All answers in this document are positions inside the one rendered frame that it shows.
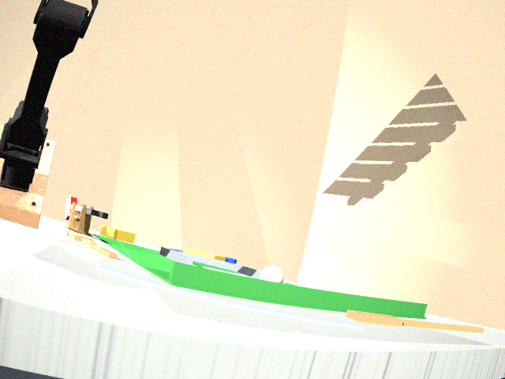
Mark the white ball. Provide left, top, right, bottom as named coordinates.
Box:
left=260, top=266, right=284, bottom=283

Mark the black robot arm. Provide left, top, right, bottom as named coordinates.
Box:
left=0, top=0, right=99, bottom=192

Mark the green flat mat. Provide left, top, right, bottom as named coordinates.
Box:
left=93, top=234, right=348, bottom=313

